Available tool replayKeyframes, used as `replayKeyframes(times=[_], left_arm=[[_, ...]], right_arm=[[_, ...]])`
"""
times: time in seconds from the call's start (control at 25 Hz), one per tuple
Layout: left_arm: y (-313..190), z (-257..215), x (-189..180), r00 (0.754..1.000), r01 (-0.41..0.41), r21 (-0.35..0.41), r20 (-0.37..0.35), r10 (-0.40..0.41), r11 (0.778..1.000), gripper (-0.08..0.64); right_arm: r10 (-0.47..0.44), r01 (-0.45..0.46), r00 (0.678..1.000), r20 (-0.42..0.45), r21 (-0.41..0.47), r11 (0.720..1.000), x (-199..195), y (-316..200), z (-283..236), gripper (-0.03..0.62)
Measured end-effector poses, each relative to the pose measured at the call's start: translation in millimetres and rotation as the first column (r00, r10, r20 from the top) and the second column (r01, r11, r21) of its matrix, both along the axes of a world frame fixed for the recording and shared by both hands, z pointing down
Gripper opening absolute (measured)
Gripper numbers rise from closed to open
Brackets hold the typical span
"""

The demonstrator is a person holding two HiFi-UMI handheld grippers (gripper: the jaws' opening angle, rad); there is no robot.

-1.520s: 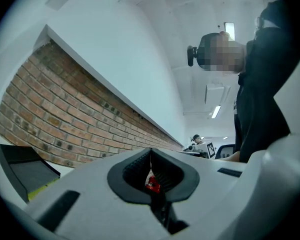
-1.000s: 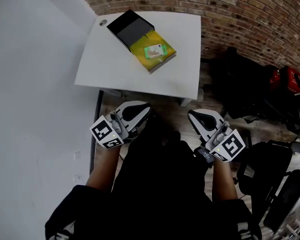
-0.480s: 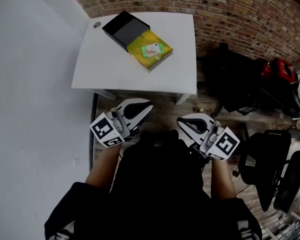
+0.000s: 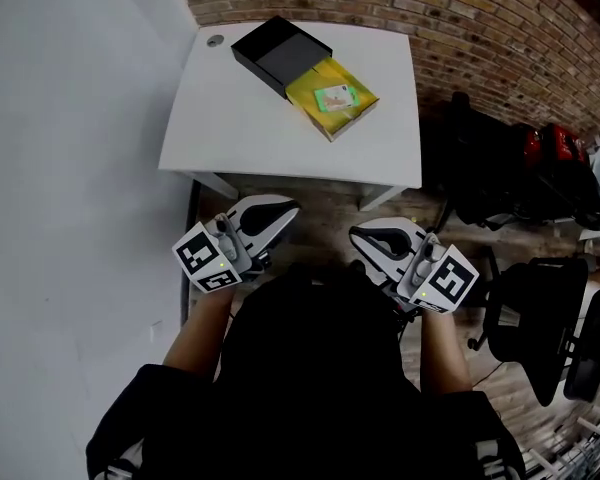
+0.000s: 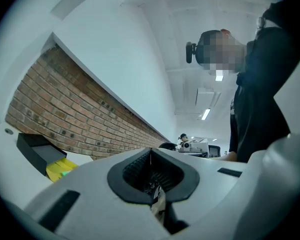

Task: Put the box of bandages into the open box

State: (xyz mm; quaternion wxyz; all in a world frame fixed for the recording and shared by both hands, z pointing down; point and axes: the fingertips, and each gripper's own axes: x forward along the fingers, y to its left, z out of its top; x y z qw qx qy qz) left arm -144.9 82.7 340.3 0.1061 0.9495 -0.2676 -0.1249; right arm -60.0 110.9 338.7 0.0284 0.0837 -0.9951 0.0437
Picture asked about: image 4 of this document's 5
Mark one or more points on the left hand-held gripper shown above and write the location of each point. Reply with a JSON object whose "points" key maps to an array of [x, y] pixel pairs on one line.
{"points": [[197, 255]]}

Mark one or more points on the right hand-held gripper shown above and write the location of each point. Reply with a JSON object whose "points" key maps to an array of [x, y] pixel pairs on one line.
{"points": [[450, 280]]}

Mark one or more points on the green and white small box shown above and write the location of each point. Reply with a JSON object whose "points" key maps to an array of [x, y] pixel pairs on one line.
{"points": [[335, 99]]}

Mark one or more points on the black box with yellow interior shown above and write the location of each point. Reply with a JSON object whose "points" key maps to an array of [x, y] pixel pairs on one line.
{"points": [[280, 53]]}

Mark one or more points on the person's left forearm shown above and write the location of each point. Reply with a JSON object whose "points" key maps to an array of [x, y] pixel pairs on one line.
{"points": [[200, 333]]}

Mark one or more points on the person's right forearm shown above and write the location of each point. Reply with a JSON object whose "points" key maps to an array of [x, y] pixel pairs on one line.
{"points": [[445, 353]]}

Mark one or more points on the white table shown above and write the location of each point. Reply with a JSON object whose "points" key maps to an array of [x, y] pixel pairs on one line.
{"points": [[230, 133]]}

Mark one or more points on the person's black clothing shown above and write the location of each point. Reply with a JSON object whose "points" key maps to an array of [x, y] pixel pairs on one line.
{"points": [[310, 378]]}

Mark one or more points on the red bag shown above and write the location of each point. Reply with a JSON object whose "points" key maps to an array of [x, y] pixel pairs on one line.
{"points": [[555, 143]]}

